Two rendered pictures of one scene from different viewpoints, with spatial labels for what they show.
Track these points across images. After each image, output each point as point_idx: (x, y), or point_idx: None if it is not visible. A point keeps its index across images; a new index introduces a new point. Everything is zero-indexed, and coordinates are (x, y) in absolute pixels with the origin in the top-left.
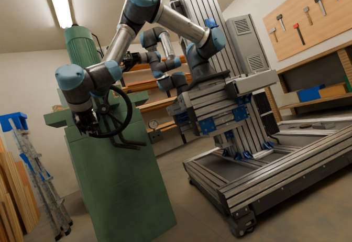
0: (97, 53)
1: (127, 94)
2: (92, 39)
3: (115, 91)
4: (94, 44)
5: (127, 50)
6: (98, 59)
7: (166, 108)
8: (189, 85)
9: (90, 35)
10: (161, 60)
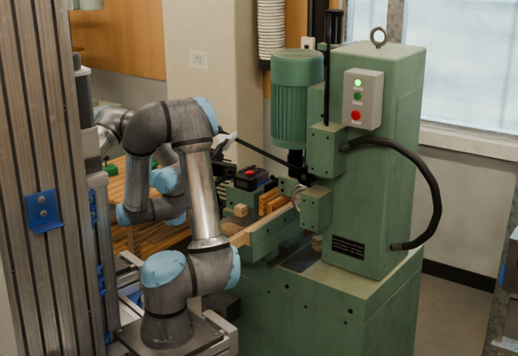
0: (274, 113)
1: (264, 219)
2: (274, 81)
3: (291, 202)
4: (277, 89)
5: (158, 161)
6: (272, 126)
7: (236, 327)
8: (115, 254)
9: (272, 72)
10: (185, 196)
